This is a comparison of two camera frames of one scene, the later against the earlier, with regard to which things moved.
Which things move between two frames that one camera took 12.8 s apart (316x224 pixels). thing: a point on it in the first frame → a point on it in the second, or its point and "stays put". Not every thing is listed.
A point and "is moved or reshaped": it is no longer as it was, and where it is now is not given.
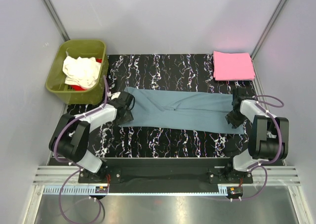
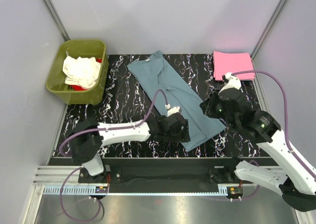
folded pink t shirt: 232,66 stays put
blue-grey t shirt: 182,110 is moved or reshaped
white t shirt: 81,72 stays put
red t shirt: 78,88 stays put
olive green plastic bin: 78,70 stays put
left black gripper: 127,118 → 182,136
